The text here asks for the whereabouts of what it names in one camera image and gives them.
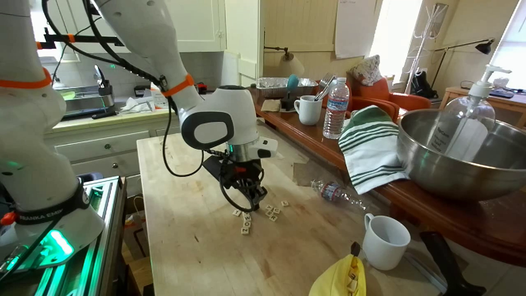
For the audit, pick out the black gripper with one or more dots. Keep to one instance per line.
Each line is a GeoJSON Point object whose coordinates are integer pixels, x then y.
{"type": "Point", "coordinates": [239, 169]}

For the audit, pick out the cream letter tile Y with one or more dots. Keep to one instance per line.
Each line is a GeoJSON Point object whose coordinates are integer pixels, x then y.
{"type": "Point", "coordinates": [272, 217]}

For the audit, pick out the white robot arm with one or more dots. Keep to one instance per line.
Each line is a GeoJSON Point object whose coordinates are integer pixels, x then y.
{"type": "Point", "coordinates": [142, 33]}

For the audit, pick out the cream letter tile R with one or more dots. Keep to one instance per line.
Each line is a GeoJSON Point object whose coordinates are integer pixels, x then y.
{"type": "Point", "coordinates": [268, 207]}

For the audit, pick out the cream letter tile M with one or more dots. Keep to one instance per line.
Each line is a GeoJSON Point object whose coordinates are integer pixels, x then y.
{"type": "Point", "coordinates": [247, 217]}

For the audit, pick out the cream letter tile P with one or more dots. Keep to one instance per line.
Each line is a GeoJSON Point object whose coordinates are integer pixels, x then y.
{"type": "Point", "coordinates": [237, 212]}

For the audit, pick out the cream letter tile S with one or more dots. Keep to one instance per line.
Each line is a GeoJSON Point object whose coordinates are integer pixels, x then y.
{"type": "Point", "coordinates": [285, 204]}

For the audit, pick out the cream letter tile O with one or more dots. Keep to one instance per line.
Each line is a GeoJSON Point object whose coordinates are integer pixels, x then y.
{"type": "Point", "coordinates": [245, 224]}

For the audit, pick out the cream letter tile Z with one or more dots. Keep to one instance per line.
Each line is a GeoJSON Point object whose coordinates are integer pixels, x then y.
{"type": "Point", "coordinates": [244, 232]}

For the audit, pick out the crushed clear plastic bottle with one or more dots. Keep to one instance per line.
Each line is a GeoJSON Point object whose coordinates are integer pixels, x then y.
{"type": "Point", "coordinates": [336, 192]}

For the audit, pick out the white ceramic mug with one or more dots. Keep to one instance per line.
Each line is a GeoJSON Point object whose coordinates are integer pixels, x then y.
{"type": "Point", "coordinates": [308, 108]}
{"type": "Point", "coordinates": [385, 243]}

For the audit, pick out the clear water bottle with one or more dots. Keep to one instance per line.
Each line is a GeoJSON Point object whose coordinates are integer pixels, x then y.
{"type": "Point", "coordinates": [336, 108]}

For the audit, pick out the yellow banana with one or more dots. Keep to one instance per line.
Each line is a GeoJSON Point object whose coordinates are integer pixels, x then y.
{"type": "Point", "coordinates": [337, 280]}

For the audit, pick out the green striped white towel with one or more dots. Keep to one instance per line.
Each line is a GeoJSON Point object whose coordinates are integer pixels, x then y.
{"type": "Point", "coordinates": [370, 148]}

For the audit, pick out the small table lamp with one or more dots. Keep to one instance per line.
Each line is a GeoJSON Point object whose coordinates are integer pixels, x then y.
{"type": "Point", "coordinates": [290, 66]}

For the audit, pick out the white crumpled cloth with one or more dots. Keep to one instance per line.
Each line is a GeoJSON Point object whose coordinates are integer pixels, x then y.
{"type": "Point", "coordinates": [143, 102]}

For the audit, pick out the white drawer cabinet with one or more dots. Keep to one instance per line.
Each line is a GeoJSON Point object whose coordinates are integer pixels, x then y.
{"type": "Point", "coordinates": [99, 145]}

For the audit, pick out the clear plastic bag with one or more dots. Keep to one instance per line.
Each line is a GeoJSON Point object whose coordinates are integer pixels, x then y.
{"type": "Point", "coordinates": [367, 67]}

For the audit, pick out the orange chair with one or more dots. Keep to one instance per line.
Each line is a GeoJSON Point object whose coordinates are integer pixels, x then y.
{"type": "Point", "coordinates": [405, 100]}

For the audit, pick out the white flipchart paper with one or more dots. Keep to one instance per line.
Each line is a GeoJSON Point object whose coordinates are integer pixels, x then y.
{"type": "Point", "coordinates": [355, 26]}

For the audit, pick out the steel mixing bowl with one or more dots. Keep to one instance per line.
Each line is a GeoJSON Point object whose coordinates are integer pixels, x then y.
{"type": "Point", "coordinates": [454, 174]}

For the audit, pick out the clear pump sanitizer bottle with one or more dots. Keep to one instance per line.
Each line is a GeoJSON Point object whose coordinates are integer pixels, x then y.
{"type": "Point", "coordinates": [462, 128]}

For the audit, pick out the brown wooden table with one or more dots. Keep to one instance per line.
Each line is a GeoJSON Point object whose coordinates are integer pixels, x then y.
{"type": "Point", "coordinates": [470, 219]}

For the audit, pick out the black metal bar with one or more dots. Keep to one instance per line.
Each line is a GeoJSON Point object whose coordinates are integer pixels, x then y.
{"type": "Point", "coordinates": [92, 39]}

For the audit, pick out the wooden side table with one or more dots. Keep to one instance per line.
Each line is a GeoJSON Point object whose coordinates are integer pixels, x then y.
{"type": "Point", "coordinates": [482, 100]}

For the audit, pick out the black floor lamp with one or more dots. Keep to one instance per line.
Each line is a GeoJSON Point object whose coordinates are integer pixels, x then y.
{"type": "Point", "coordinates": [484, 46]}

